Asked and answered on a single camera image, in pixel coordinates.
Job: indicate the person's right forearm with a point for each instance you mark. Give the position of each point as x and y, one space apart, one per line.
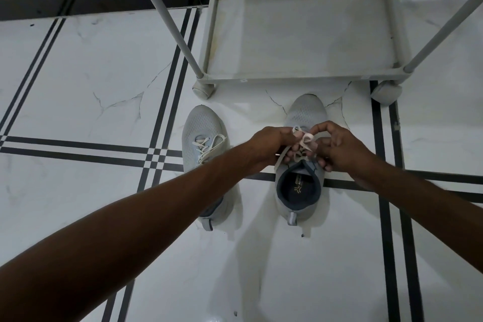
426 208

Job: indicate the person's left hand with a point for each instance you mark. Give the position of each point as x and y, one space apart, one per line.
271 146

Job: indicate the white shoe rack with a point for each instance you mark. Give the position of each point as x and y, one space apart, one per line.
302 27

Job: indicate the person's right hand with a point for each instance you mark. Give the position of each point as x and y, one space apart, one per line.
345 152

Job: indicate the person's left forearm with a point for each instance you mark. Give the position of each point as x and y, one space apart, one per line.
120 235

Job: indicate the grey sneaker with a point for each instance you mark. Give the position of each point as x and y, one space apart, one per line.
203 125
305 110

